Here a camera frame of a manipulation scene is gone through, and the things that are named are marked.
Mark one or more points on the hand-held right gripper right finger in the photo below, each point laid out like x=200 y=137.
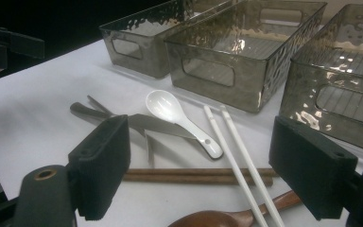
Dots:
x=312 y=167

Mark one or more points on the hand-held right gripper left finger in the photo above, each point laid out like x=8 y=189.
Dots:
x=104 y=164

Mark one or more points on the steel fork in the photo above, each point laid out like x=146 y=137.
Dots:
x=149 y=148

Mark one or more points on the smoked transparent plastic bin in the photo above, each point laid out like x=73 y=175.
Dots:
x=249 y=94
x=299 y=104
x=151 y=67

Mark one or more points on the white chopstick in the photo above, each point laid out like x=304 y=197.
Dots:
x=248 y=157
x=230 y=157

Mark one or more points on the brown wooden chopstick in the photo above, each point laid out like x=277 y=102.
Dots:
x=170 y=180

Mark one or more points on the white ceramic spoon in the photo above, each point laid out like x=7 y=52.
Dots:
x=164 y=105

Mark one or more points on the brown wooden spoon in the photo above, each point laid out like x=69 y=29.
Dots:
x=208 y=220

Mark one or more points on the white table cover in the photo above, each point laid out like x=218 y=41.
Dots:
x=44 y=104

